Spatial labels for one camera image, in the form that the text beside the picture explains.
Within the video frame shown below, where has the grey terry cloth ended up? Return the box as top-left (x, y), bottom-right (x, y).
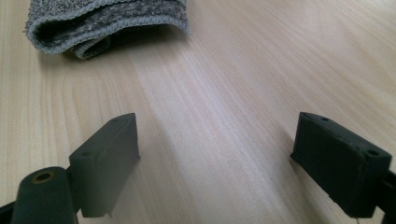
top-left (24, 0), bottom-right (191, 60)

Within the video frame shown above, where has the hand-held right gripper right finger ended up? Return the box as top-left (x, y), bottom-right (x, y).
top-left (290, 111), bottom-right (392, 218)

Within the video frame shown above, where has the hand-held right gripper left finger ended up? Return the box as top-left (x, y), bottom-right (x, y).
top-left (68, 112), bottom-right (141, 218)

